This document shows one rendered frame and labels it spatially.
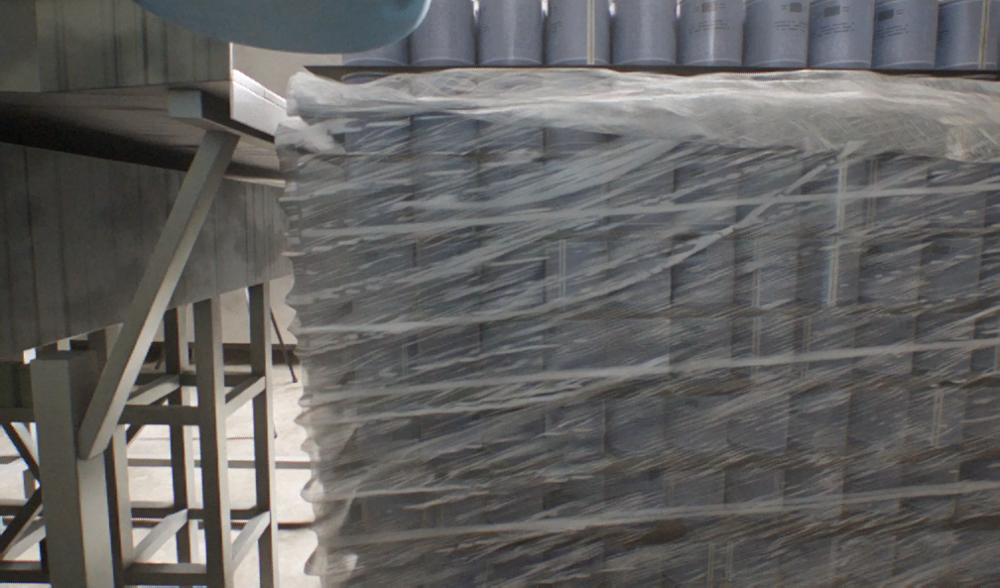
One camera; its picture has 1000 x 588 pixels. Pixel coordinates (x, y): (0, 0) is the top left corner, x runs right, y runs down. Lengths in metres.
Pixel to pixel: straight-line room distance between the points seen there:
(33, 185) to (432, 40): 0.47
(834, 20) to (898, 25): 0.07
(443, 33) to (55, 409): 0.55
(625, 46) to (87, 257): 0.69
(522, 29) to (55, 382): 0.60
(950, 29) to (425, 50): 0.54
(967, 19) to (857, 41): 0.12
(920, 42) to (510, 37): 0.41
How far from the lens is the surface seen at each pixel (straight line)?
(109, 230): 0.84
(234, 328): 3.62
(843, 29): 0.65
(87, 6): 0.60
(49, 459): 0.73
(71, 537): 0.76
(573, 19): 0.55
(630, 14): 0.57
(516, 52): 0.53
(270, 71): 3.54
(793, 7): 0.63
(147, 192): 0.91
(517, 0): 0.55
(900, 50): 0.69
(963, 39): 0.73
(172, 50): 0.53
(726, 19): 0.59
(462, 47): 0.54
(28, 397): 1.31
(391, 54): 0.55
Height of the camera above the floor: 0.96
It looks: 6 degrees down
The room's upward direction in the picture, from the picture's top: 1 degrees clockwise
